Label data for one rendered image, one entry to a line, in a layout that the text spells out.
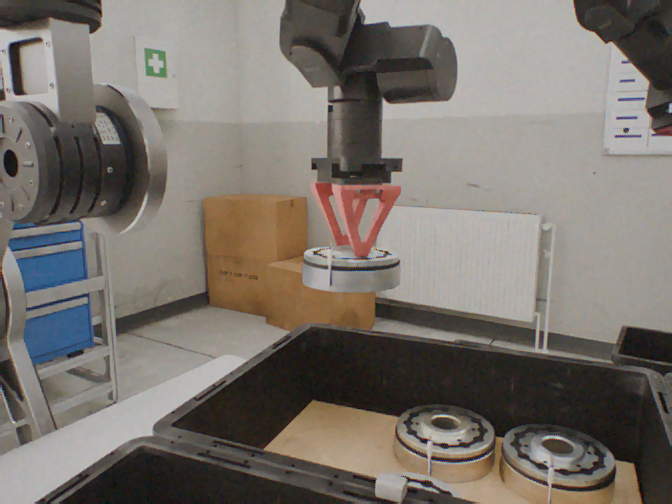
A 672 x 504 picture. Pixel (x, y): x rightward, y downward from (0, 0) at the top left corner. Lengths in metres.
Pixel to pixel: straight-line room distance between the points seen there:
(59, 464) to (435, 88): 0.73
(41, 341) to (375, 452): 1.93
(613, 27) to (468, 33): 2.67
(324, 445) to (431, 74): 0.40
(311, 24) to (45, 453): 0.74
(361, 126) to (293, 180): 3.45
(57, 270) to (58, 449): 1.49
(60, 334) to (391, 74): 2.09
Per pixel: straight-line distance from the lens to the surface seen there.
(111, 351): 2.58
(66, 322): 2.45
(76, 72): 0.71
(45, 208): 0.69
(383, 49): 0.52
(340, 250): 0.56
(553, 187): 3.25
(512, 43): 3.35
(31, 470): 0.94
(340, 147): 0.55
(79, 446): 0.97
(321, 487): 0.39
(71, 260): 2.42
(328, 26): 0.48
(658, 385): 0.61
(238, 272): 3.83
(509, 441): 0.60
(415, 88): 0.52
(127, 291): 3.68
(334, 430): 0.66
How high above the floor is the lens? 1.15
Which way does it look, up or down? 11 degrees down
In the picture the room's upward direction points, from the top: straight up
